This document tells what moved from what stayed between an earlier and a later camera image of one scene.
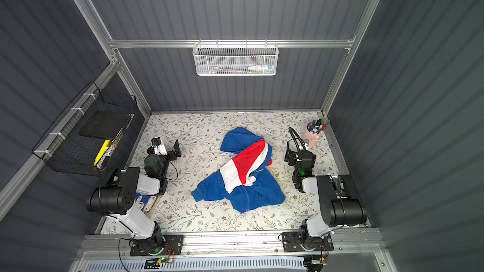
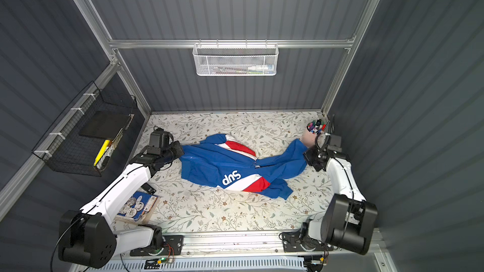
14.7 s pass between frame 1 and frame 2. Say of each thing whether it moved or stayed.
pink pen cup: stayed
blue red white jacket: moved
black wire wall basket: stayed
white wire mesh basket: stayed
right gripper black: moved
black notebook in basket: stayed
